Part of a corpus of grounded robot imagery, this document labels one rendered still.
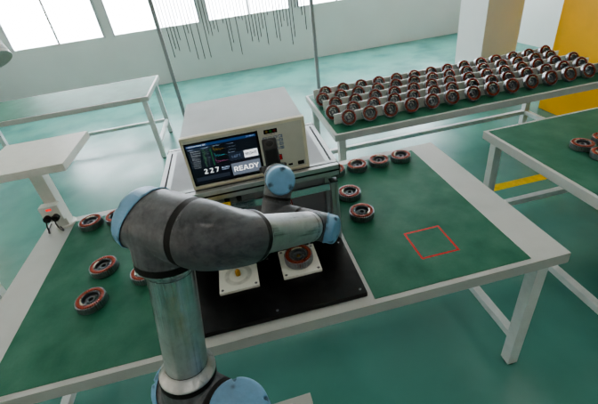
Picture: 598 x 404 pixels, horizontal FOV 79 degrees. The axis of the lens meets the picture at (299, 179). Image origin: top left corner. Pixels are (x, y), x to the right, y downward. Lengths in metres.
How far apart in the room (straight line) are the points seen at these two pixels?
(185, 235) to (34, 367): 1.11
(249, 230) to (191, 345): 0.30
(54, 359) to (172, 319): 0.88
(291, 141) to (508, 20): 3.97
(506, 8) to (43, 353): 4.84
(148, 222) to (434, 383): 1.71
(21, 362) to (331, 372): 1.30
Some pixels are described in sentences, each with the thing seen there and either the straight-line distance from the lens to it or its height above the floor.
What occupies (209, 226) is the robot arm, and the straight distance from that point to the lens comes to 0.56.
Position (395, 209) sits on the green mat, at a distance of 1.73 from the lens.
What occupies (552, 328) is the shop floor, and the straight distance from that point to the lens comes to 2.42.
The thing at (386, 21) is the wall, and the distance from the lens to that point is 8.24.
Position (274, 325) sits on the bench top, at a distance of 1.32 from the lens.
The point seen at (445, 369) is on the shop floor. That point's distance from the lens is 2.12.
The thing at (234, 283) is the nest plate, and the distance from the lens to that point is 1.43.
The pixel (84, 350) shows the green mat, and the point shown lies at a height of 0.75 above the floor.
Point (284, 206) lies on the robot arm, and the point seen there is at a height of 1.25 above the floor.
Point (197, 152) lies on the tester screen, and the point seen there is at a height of 1.26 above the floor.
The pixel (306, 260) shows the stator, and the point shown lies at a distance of 1.40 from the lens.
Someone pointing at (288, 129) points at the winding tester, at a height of 1.28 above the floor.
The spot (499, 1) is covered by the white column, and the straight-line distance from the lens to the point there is 4.86.
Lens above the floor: 1.79
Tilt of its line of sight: 31 degrees down
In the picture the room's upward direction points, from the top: 8 degrees counter-clockwise
